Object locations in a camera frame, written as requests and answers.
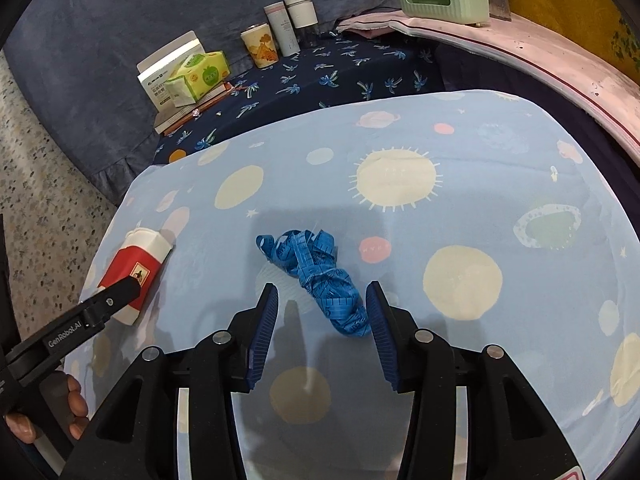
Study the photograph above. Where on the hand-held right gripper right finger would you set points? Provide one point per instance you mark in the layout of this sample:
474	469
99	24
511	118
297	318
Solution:
382	340

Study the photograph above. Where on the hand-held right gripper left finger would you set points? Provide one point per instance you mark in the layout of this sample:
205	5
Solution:
262	340

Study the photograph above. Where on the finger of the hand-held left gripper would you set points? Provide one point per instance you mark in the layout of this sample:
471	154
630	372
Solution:
112	300

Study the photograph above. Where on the red and white carton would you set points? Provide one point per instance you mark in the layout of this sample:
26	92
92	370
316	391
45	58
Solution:
135	255

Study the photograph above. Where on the blue measuring tape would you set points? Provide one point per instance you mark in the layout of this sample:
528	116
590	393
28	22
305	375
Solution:
325	290

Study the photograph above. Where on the person's left hand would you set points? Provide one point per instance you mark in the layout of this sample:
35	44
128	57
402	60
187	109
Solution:
77	405

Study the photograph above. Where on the light blue printed tablecloth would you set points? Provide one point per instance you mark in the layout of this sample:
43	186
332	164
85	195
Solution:
450	220

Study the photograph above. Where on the book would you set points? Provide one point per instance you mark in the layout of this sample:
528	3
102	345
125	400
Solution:
172	119

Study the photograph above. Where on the white cardboard box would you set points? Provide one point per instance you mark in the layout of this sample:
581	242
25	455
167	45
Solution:
155	85

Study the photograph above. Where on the green tissue packet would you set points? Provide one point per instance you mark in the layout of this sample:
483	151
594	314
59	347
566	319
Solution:
200	75

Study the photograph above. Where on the blue grey cloth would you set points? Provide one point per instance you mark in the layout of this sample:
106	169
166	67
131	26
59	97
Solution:
100	35

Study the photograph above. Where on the navy printed cloth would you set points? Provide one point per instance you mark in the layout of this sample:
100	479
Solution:
325	75

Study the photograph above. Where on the dark purple cloth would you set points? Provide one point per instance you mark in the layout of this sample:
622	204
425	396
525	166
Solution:
500	75

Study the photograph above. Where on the cream cup with orange print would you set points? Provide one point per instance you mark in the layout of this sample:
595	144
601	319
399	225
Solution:
259	46

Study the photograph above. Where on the tall white bottle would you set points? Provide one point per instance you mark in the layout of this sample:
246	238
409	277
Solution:
282	30

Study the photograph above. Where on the pink cloth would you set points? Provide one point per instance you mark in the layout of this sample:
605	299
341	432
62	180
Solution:
550	60

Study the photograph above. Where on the white jar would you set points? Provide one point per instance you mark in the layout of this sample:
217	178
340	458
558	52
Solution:
300	10

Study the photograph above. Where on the mint green tissue box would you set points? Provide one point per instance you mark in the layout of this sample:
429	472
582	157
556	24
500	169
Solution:
440	2

